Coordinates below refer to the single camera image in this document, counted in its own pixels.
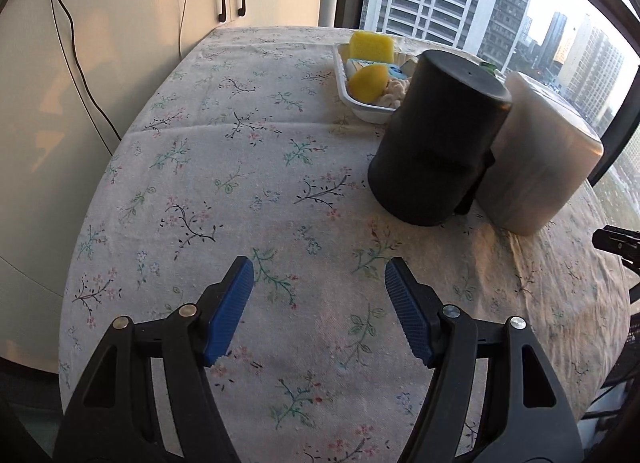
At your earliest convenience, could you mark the black window frame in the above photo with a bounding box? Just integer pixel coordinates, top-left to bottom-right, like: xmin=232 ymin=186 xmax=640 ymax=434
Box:
xmin=515 ymin=0 xmax=640 ymax=184

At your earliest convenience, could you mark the translucent white plastic container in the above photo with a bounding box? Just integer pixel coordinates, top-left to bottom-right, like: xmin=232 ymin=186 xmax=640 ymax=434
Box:
xmin=472 ymin=71 xmax=604 ymax=236

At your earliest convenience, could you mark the floral tablecloth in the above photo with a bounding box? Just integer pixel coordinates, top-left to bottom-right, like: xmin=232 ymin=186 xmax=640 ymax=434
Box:
xmin=57 ymin=25 xmax=633 ymax=463

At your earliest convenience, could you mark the black plastic container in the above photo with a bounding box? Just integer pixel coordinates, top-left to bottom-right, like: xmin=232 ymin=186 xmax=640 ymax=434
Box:
xmin=367 ymin=49 xmax=513 ymax=227

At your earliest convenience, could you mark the cream cupboard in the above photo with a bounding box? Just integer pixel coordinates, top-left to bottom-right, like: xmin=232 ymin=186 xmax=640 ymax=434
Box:
xmin=0 ymin=0 xmax=326 ymax=384

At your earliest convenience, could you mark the yellow sponge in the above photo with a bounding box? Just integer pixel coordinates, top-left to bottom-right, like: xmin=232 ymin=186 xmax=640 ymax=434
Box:
xmin=347 ymin=64 xmax=391 ymax=104
xmin=348 ymin=31 xmax=396 ymax=66

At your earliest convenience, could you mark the white plastic tray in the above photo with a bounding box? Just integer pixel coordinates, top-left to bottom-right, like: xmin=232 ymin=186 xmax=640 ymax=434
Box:
xmin=332 ymin=42 xmax=418 ymax=124

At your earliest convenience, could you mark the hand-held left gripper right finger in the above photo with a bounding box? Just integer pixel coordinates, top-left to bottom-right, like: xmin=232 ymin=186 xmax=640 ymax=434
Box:
xmin=384 ymin=257 xmax=586 ymax=463

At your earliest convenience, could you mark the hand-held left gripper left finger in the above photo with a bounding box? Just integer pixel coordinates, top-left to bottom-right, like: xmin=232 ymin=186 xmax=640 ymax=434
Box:
xmin=52 ymin=256 xmax=255 ymax=463

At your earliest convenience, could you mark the white fluffy flower toy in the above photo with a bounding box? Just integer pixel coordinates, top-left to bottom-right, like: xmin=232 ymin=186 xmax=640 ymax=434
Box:
xmin=378 ymin=77 xmax=416 ymax=108

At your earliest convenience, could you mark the blue and white tissue pack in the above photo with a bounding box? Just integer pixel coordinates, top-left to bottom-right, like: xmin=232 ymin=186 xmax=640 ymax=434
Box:
xmin=345 ymin=58 xmax=383 ymax=78

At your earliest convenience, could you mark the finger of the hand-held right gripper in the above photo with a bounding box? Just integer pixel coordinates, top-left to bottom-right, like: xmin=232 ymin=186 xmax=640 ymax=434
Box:
xmin=592 ymin=225 xmax=640 ymax=264

